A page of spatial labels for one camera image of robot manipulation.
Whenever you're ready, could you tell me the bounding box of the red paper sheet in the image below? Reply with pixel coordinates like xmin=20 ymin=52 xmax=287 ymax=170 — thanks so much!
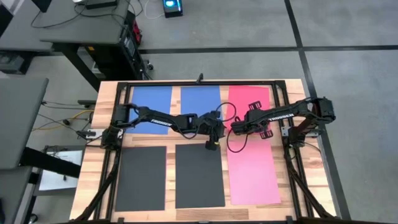
xmin=224 ymin=85 xmax=271 ymax=131

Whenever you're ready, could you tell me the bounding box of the black paper sheet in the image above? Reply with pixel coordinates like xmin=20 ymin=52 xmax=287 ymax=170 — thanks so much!
xmin=114 ymin=146 xmax=167 ymax=212
xmin=175 ymin=143 xmax=226 ymax=209

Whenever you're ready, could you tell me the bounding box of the pink paper sheet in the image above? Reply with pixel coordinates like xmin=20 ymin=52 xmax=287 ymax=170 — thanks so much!
xmin=226 ymin=130 xmax=282 ymax=206

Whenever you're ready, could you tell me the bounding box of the blue paper sheet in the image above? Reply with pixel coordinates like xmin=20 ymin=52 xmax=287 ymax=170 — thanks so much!
xmin=127 ymin=86 xmax=173 ymax=136
xmin=180 ymin=86 xmax=222 ymax=125

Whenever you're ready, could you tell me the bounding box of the black computer tower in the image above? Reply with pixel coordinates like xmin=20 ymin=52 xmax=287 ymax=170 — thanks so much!
xmin=84 ymin=12 xmax=149 ymax=81

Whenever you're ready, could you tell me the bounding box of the red box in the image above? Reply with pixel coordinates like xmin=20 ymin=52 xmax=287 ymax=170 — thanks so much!
xmin=132 ymin=19 xmax=143 ymax=45

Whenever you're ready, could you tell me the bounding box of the black device blue light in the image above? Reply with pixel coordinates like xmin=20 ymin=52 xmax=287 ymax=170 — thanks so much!
xmin=162 ymin=0 xmax=184 ymax=19

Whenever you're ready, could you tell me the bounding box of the black desk foot beam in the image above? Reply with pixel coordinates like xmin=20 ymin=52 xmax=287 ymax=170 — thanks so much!
xmin=20 ymin=146 xmax=82 ymax=179

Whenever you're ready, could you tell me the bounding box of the white board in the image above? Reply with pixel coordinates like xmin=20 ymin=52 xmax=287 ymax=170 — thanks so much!
xmin=39 ymin=150 xmax=85 ymax=192

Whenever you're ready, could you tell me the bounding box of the black flat box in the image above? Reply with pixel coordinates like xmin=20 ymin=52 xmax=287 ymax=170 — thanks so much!
xmin=85 ymin=0 xmax=119 ymax=10

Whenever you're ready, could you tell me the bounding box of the standing desk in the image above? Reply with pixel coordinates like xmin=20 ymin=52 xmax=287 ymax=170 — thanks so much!
xmin=0 ymin=0 xmax=133 ymax=93

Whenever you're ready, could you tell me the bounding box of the grey desk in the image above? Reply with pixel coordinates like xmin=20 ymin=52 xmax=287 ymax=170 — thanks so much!
xmin=0 ymin=166 xmax=34 ymax=224
xmin=0 ymin=77 xmax=50 ymax=170

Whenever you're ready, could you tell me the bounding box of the dark grey storage box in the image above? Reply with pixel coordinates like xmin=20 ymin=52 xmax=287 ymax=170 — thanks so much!
xmin=0 ymin=49 xmax=35 ymax=75

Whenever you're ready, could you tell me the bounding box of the black desk equipment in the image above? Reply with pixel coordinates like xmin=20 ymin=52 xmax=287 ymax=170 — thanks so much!
xmin=32 ymin=0 xmax=53 ymax=13

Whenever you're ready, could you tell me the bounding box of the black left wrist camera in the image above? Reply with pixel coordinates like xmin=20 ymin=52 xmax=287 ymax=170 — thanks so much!
xmin=214 ymin=119 xmax=226 ymax=138

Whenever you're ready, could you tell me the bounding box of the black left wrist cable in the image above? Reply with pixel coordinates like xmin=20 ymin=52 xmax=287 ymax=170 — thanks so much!
xmin=214 ymin=101 xmax=237 ymax=123

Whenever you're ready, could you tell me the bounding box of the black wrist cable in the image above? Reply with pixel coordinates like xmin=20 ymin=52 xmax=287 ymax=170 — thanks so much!
xmin=214 ymin=101 xmax=237 ymax=123
xmin=226 ymin=116 xmax=249 ymax=154

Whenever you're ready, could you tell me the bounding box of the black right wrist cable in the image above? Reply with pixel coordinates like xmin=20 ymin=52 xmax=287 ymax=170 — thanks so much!
xmin=226 ymin=116 xmax=249 ymax=154

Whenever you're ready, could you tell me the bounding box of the black table frame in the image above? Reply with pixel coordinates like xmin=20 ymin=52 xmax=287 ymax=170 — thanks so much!
xmin=70 ymin=80 xmax=340 ymax=224

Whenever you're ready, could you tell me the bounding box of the yellow floor cable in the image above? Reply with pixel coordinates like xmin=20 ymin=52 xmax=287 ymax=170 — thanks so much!
xmin=32 ymin=109 xmax=95 ymax=131

